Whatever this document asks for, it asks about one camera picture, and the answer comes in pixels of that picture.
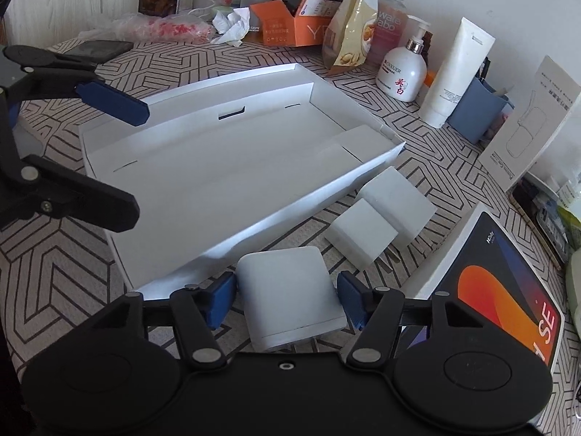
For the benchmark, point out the black wallet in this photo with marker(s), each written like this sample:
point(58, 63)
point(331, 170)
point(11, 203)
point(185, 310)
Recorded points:
point(100, 51)

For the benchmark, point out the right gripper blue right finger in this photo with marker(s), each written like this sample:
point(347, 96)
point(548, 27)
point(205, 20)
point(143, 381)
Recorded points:
point(376, 313)

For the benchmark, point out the white tall product box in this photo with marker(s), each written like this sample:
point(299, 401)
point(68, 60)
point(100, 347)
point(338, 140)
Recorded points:
point(531, 127)

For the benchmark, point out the pink water bottle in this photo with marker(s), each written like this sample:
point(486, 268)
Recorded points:
point(391, 20)

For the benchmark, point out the smaller white small box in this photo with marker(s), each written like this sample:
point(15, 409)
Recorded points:
point(361, 234)

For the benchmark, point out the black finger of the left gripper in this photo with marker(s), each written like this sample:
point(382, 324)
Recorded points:
point(38, 186)

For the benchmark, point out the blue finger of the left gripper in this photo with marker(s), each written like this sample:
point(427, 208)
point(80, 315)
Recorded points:
point(30, 73)

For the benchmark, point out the Redmi Pad SE box lid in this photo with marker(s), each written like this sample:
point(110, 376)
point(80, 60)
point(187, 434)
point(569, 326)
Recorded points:
point(480, 264)

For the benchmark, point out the white cosmetic tube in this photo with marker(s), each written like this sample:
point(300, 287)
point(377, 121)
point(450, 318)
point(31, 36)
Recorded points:
point(468, 51)

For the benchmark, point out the blue pen holder cup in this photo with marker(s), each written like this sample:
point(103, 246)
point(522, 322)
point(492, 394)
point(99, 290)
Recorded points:
point(478, 108)

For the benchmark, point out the crumpled white tissue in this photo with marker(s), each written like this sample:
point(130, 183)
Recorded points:
point(231, 28)

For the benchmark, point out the white open box tray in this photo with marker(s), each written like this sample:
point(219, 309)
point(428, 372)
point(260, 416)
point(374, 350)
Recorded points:
point(225, 166)

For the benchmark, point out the white pump lotion bottle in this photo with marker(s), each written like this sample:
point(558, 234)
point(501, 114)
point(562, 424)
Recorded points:
point(403, 69)

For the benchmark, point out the plastic bag with pink items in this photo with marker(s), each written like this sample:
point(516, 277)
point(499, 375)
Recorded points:
point(139, 28)

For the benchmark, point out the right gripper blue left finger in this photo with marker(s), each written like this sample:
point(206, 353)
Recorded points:
point(197, 312)

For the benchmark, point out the white charger adapter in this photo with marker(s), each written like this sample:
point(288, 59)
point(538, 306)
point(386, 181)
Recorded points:
point(288, 296)

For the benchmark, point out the orange cardboard box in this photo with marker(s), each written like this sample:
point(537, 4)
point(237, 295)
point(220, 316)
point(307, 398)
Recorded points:
point(307, 27)

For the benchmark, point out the beige snack bag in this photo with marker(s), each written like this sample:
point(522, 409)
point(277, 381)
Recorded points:
point(349, 35)

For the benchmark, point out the larger white small box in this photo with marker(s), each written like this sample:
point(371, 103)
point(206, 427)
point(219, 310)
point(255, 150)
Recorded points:
point(400, 203)

